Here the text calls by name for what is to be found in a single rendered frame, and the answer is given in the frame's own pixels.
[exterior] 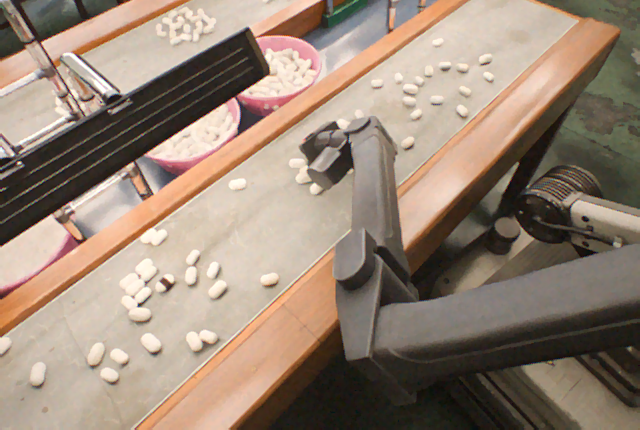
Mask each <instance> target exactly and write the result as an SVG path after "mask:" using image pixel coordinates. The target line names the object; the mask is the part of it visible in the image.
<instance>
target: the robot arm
mask: <svg viewBox="0 0 640 430"><path fill-rule="evenodd" d="M299 148H300V150H301V153H302V154H304V155H305V157H306V159H307V160H308V161H307V162H308V163H307V166H308V168H307V170H306V171H307V174H308V177H309V178H310V179H311V181H312V182H313V183H316V184H317V185H318V186H320V187H321V188H323V189H326V190H329V189H331V187H332V186H334V185H336V184H337V183H340V181H341V180H342V179H343V178H344V177H345V175H346V174H347V173H348V171H349V170H350V169H351V168H352V169H354V171H353V195H352V218H351V233H350V234H348V235H346V236H345V237H343V238H342V239H340V240H339V241H337V242H335V244H334V256H333V267H332V276H333V278H334V279H335V280H336V282H335V292H336V296H335V303H336V308H337V314H338V319H340V326H341V331H342V337H343V342H344V349H345V354H346V359H347V361H348V362H349V363H350V364H352V365H353V366H355V367H356V368H357V369H359V370H360V371H361V372H362V373H363V374H364V375H365V376H367V377H368V378H369V379H370V380H374V383H375V385H376V386H377V387H378V388H379V389H380V390H381V391H382V392H383V393H384V394H385V395H386V396H387V397H388V398H389V400H390V401H391V402H392V403H393V404H394V405H405V404H413V403H415V401H416V391H420V390H421V389H426V388H428V387H429V386H430V385H432V384H435V383H438V382H442V381H445V380H449V379H454V378H459V377H463V376H468V375H473V374H479V373H487V371H493V370H499V369H505V368H511V367H517V366H524V365H531V364H537V363H543V362H549V361H555V360H559V359H562V358H568V357H574V356H580V355H587V354H593V353H600V352H606V351H612V350H618V349H624V348H626V347H630V346H637V345H640V242H637V243H634V244H630V245H626V246H623V247H619V248H615V249H612V250H607V251H603V252H600V253H596V254H593V255H589V256H585V257H582V258H578V260H574V261H571V262H567V263H563V264H560V265H556V266H553V267H549V268H545V269H542V270H537V271H533V272H530V273H526V274H522V275H519V276H515V277H512V278H508V279H504V281H501V282H496V283H492V284H489V285H485V286H481V287H478V288H474V289H471V290H466V291H462V292H459V293H455V294H451V295H448V296H444V297H439V298H434V300H429V301H423V302H419V294H418V289H417V288H416V287H415V286H414V285H413V284H412V282H410V281H409V280H411V270H409V265H408V262H407V259H406V257H405V255H404V250H403V243H402V236H401V227H400V217H399V209H398V200H397V190H396V182H395V172H394V162H395V161H396V156H397V155H398V149H397V144H396V142H395V141H394V140H393V138H392V137H391V136H390V134H389V133H388V131H387V130H385V129H384V126H383V125H382V124H381V122H380V121H379V120H378V118H377V117H376V116H375V115H371V116H369V117H368V116H366V117H361V118H357V119H353V120H352V121H351V123H350V124H349V125H348V126H347V127H346V129H344V130H341V129H340V126H339V124H337V123H336V121H335V120H333V121H328V122H325V123H323V124H322V125H321V126H319V127H317V129H316V130H313V131H312V132H311V133H310V134H308V135H307V136H305V137H304V138H303V139H302V142H301V144H299Z"/></svg>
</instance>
